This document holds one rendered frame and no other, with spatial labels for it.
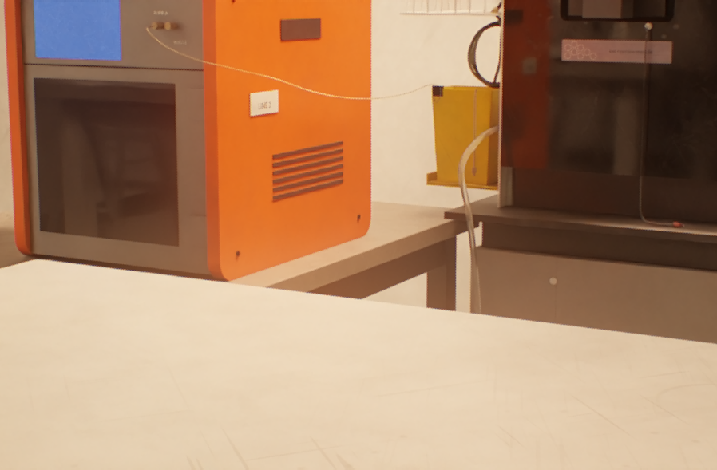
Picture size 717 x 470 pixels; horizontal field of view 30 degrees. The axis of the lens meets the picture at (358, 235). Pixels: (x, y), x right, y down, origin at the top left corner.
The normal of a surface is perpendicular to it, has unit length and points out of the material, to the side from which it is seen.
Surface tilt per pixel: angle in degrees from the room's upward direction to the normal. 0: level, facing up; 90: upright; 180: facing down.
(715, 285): 90
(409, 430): 0
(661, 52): 90
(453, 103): 93
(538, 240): 90
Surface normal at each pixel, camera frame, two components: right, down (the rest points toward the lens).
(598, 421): 0.00, -0.98
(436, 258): 0.88, 0.09
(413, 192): -0.48, 0.16
